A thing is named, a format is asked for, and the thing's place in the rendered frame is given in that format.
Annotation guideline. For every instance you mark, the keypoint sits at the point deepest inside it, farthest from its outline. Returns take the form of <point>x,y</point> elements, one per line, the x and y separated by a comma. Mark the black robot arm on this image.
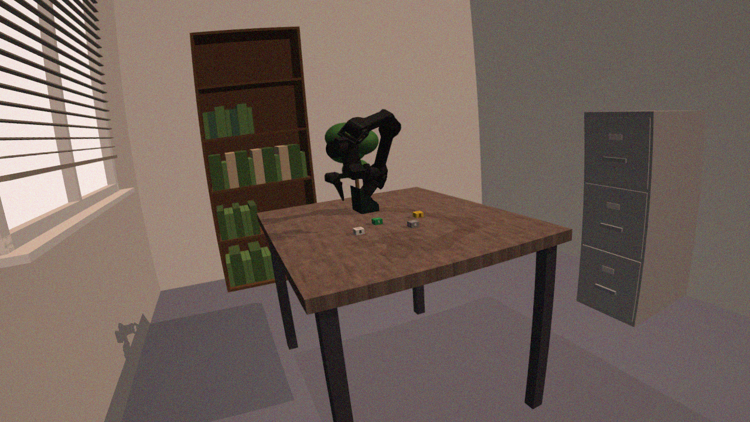
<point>359,129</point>

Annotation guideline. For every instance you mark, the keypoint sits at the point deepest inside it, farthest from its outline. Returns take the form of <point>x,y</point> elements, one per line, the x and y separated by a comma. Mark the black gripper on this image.
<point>334,177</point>

